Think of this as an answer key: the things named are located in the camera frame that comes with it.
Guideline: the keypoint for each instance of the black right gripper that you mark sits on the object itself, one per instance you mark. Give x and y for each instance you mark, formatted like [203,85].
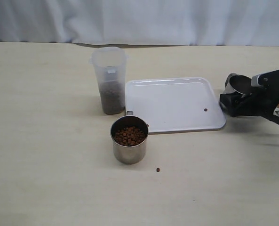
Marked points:
[263,101]

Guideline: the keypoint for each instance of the steel cup with pellets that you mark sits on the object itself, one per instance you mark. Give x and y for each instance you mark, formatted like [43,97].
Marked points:
[129,138]

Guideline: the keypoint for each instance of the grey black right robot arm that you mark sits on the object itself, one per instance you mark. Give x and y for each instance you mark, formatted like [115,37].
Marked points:
[256,96]

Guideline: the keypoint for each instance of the white curtain backdrop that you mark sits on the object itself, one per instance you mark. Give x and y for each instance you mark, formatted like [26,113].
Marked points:
[142,22]

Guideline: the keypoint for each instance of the white plastic tray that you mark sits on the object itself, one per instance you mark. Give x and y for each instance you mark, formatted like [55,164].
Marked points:
[174,104]

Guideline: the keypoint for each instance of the translucent plastic tall container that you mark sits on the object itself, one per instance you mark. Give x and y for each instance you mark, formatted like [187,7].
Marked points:
[110,69]

